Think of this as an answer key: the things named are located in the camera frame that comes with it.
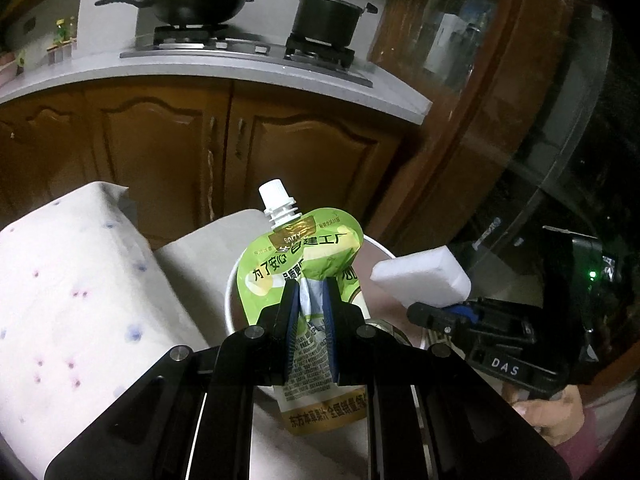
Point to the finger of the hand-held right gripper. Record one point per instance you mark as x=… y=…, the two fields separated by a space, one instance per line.
x=440 y=316

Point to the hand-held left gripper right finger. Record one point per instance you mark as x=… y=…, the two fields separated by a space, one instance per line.
x=330 y=335

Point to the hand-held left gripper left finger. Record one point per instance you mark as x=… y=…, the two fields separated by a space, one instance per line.
x=291 y=331

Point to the white sponge block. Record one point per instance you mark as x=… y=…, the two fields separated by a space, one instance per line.
x=425 y=280

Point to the green spout pouch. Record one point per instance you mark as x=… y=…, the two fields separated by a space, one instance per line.
x=310 y=255

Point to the white round bin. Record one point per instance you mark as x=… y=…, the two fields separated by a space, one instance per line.
x=382 y=250

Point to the person's right forearm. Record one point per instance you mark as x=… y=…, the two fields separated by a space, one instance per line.
x=597 y=440

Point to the person's right hand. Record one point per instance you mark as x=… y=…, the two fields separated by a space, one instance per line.
x=550 y=415

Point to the brown wooden base cabinets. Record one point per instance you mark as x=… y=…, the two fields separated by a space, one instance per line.
x=165 y=150

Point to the white dotted tablecloth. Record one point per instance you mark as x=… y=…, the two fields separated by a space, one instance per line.
x=75 y=280

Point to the brown glass door cabinet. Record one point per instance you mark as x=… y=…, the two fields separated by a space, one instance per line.
x=475 y=60

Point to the steel gas stove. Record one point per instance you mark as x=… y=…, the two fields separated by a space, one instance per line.
x=240 y=50

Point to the grey kitchen countertop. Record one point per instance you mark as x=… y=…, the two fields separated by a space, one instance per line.
x=150 y=72

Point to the black cooking pot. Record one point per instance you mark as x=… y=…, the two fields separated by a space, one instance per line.
x=325 y=17

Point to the black wok with lid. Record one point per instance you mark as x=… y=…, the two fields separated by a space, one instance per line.
x=195 y=5

